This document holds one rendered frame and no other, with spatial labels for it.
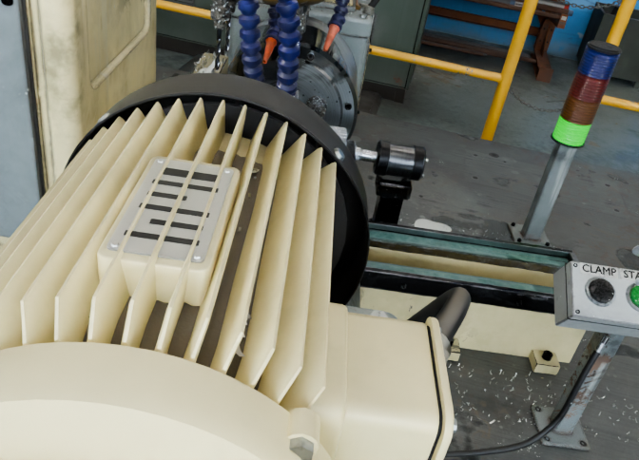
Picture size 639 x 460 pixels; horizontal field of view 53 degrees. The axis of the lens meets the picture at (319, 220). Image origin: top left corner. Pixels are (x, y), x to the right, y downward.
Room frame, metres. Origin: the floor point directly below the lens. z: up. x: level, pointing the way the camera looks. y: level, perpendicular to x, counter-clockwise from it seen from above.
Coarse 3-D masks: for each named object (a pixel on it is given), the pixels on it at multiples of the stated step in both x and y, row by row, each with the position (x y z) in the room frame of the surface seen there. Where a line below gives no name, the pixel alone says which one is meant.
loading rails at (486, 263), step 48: (384, 240) 0.87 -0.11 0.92; (432, 240) 0.90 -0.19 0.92; (480, 240) 0.91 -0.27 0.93; (384, 288) 0.77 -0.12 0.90; (432, 288) 0.77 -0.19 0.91; (480, 288) 0.78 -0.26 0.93; (528, 288) 0.81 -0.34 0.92; (480, 336) 0.78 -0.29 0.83; (528, 336) 0.78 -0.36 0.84; (576, 336) 0.79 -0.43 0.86
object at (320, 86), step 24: (264, 24) 1.17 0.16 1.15; (312, 24) 1.17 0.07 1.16; (240, 48) 1.10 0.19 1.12; (264, 48) 1.04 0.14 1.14; (312, 48) 1.05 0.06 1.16; (336, 48) 1.11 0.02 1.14; (240, 72) 1.04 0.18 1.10; (264, 72) 1.04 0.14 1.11; (312, 72) 1.04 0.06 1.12; (336, 72) 1.05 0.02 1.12; (312, 96) 1.04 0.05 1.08; (336, 96) 1.04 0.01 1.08; (336, 120) 1.04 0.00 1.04
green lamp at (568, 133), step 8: (560, 120) 1.15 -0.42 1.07; (560, 128) 1.14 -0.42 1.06; (568, 128) 1.13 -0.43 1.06; (576, 128) 1.13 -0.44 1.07; (584, 128) 1.13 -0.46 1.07; (552, 136) 1.16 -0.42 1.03; (560, 136) 1.14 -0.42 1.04; (568, 136) 1.13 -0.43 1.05; (576, 136) 1.13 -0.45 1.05; (584, 136) 1.14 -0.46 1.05; (568, 144) 1.13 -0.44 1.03; (576, 144) 1.13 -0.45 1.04
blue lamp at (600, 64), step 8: (584, 56) 1.15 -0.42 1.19; (592, 56) 1.14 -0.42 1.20; (600, 56) 1.13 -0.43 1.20; (608, 56) 1.13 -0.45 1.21; (616, 56) 1.13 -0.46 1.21; (584, 64) 1.15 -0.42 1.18; (592, 64) 1.13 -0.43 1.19; (600, 64) 1.13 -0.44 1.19; (608, 64) 1.13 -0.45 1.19; (584, 72) 1.14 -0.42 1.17; (592, 72) 1.13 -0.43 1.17; (600, 72) 1.13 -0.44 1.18; (608, 72) 1.13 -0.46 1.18
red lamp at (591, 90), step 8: (576, 72) 1.16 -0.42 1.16; (576, 80) 1.15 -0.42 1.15; (584, 80) 1.14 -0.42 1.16; (592, 80) 1.13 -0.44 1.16; (600, 80) 1.13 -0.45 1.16; (608, 80) 1.14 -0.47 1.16; (576, 88) 1.14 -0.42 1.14; (584, 88) 1.13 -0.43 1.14; (592, 88) 1.13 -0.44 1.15; (600, 88) 1.13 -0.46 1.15; (576, 96) 1.14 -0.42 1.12; (584, 96) 1.13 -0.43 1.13; (592, 96) 1.13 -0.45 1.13; (600, 96) 1.14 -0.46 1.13
